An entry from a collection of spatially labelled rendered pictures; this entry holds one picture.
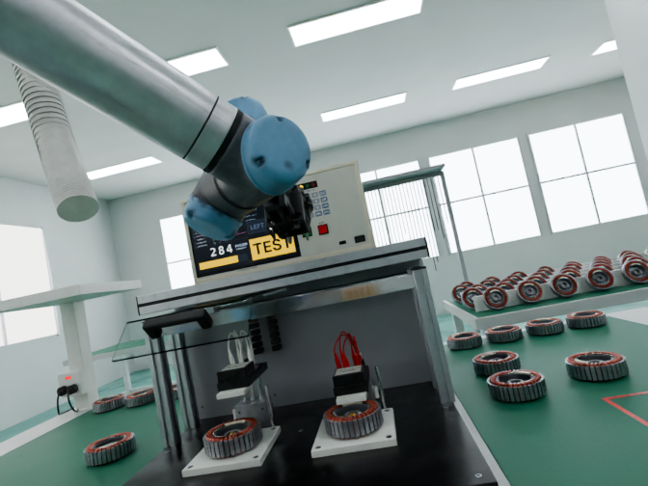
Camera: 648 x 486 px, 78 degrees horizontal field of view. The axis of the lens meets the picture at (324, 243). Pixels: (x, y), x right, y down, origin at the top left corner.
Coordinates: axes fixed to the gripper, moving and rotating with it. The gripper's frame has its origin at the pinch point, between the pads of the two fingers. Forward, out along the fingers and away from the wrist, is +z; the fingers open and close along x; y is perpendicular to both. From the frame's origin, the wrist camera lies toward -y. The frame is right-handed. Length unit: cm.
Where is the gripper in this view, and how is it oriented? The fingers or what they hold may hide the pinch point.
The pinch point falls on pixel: (300, 227)
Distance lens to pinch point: 86.2
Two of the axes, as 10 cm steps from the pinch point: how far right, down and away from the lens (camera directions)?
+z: 2.0, 4.6, 8.7
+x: 9.7, -2.0, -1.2
